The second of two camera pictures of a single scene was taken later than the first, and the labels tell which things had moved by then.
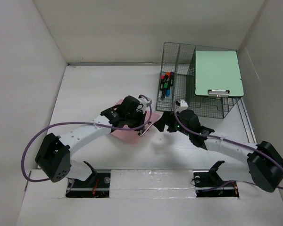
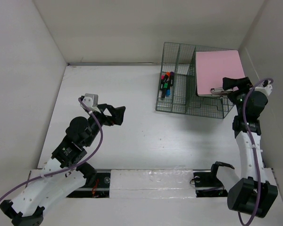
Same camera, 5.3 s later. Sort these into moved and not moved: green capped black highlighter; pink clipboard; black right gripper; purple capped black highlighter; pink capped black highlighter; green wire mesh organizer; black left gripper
Moved: black left gripper; pink clipboard; black right gripper
Not moved: green wire mesh organizer; purple capped black highlighter; pink capped black highlighter; green capped black highlighter
